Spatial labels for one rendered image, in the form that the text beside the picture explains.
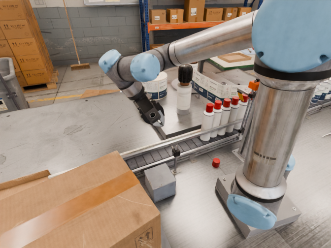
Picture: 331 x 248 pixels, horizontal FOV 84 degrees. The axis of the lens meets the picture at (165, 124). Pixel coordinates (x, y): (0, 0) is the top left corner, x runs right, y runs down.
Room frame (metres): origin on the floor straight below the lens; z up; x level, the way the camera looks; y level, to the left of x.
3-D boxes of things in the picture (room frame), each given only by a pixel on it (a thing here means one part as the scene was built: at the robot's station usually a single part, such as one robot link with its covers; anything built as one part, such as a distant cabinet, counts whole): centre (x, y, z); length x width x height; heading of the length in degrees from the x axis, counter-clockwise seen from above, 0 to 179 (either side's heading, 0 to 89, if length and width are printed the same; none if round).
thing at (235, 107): (0.81, -0.35, 0.98); 0.05 x 0.05 x 0.20
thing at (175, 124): (1.24, -0.22, 0.86); 0.80 x 0.67 x 0.05; 115
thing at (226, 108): (0.79, -0.30, 0.98); 0.05 x 0.05 x 0.20
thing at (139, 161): (0.79, -0.30, 0.86); 1.65 x 0.08 x 0.04; 115
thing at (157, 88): (1.25, 0.09, 0.95); 0.20 x 0.20 x 0.14
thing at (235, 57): (2.39, -0.87, 0.82); 0.34 x 0.24 x 0.03; 112
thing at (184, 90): (1.01, -0.11, 1.03); 0.09 x 0.09 x 0.30
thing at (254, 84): (0.77, -0.38, 1.05); 0.10 x 0.04 x 0.33; 25
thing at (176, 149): (0.58, -0.03, 0.91); 0.07 x 0.03 x 0.16; 25
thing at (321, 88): (1.12, -1.01, 0.98); 0.05 x 0.05 x 0.20
